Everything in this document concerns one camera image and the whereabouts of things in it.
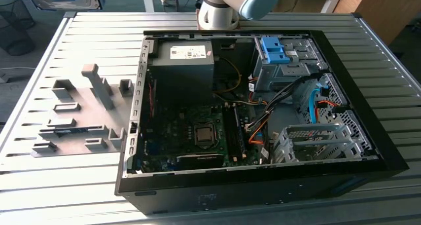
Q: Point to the CPU socket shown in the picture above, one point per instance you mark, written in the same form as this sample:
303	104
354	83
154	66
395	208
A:
194	136

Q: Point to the metal optical drive cage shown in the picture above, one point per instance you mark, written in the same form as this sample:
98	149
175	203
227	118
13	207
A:
290	74

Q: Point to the black graphics card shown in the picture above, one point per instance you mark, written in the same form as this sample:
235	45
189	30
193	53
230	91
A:
201	161

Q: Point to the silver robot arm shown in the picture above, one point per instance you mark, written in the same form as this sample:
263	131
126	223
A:
218	15

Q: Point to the grey power supply unit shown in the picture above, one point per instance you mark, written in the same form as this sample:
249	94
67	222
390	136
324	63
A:
185	69

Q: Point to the silver CPU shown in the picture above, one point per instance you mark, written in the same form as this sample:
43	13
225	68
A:
205	133

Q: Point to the blue plastic drive latch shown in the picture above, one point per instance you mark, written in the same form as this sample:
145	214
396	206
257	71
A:
275	53

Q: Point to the black mesh waste bin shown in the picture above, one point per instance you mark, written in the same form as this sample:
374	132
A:
17	37

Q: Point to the black PC case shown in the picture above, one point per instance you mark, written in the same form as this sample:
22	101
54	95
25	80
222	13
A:
230	190

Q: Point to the grey parts rack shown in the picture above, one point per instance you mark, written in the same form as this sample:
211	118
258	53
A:
93	121

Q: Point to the silver disk bay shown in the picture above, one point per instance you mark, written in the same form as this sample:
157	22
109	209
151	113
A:
316	126

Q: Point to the black RAM stick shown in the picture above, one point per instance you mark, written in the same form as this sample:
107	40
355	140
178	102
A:
241	133

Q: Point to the green motherboard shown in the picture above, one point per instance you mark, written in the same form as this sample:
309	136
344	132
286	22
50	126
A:
174	131

